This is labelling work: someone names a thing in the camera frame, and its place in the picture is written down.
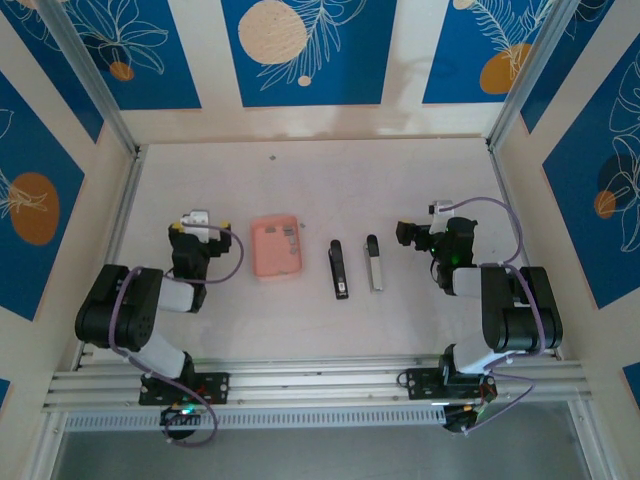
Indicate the grey stapler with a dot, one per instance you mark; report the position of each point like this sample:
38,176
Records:
375,272

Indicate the pink plastic tray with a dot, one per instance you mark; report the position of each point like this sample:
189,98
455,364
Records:
270,260

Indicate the black stapler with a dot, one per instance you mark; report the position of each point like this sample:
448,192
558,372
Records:
339,270

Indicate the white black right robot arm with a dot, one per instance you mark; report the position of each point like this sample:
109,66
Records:
525,310

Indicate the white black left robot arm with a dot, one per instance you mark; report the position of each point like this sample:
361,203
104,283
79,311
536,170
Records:
115,310

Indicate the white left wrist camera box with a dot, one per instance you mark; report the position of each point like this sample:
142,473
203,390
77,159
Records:
196,217

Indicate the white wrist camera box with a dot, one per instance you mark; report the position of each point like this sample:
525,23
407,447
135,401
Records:
442,208
196,217

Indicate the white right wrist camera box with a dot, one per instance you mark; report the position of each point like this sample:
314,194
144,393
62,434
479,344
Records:
442,208

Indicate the aluminium side rail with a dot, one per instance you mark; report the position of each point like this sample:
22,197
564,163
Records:
127,200
507,190

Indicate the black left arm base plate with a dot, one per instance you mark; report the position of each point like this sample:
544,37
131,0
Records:
215,387

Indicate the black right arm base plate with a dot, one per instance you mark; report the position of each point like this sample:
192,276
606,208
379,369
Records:
417,382

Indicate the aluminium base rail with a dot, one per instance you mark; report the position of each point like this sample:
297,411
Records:
320,385

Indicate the aluminium frame post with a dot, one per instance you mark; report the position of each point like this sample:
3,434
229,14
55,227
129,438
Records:
526,75
91,75

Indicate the aluminium frame bar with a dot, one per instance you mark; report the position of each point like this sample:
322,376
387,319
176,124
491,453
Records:
587,440
47,450

